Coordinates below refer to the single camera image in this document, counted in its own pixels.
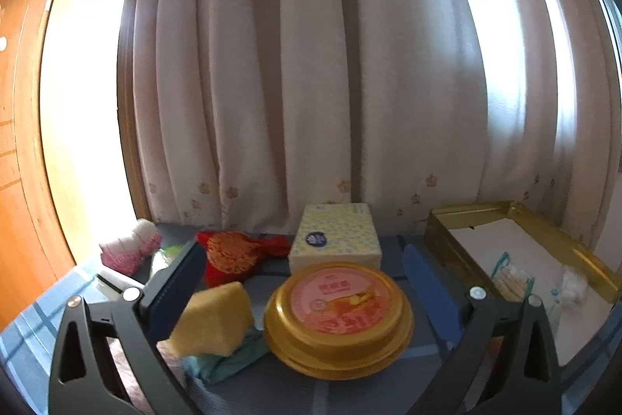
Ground pink rolled towel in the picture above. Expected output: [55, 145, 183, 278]
[99, 219, 162, 276]

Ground round gold tin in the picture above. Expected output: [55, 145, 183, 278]
[262, 262, 414, 380]

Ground green tissue packet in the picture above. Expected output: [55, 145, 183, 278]
[150, 245, 183, 278]

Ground orange wooden door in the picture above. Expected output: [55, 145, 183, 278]
[0, 0, 75, 326]

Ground white cotton balls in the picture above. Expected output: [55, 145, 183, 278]
[560, 266, 588, 308]

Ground red embroidered pouch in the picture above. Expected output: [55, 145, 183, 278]
[196, 232, 291, 287]

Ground yellow tissue pack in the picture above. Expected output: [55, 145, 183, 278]
[288, 203, 383, 274]

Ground cotton swab packet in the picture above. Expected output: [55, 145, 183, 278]
[490, 252, 562, 334]

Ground yellow sponge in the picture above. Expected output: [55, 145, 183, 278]
[168, 281, 254, 357]

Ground pink floral curtain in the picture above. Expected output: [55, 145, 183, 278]
[133, 0, 620, 247]

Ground gold rectangular tin tray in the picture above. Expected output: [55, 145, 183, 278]
[424, 201, 621, 366]

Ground teal cloth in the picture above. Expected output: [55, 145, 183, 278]
[180, 327, 270, 384]

